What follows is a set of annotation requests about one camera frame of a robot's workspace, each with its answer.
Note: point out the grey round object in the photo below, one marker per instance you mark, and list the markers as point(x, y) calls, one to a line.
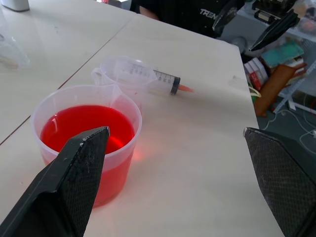
point(240, 43)

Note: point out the person in black shirt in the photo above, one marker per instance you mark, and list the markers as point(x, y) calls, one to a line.
point(182, 12)

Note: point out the stack of red white books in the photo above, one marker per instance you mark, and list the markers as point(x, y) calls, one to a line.
point(255, 72)

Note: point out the white metal rack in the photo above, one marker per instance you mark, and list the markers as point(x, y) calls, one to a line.
point(296, 91)

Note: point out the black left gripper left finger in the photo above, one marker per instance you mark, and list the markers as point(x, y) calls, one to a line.
point(61, 187)

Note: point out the clear plastic bag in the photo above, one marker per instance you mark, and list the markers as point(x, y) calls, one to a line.
point(14, 54)

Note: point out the clear syringe with black plunger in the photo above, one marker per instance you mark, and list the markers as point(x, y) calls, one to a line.
point(170, 80)

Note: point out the green book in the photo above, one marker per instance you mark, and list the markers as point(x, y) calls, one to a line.
point(284, 53)

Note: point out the beaker of red liquid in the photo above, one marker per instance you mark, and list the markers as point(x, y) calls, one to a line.
point(86, 123)

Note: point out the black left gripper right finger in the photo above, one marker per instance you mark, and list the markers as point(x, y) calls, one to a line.
point(284, 177)

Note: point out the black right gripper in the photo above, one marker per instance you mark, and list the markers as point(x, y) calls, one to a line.
point(269, 8)

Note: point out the small clear measuring cup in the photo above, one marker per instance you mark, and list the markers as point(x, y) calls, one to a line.
point(123, 74)

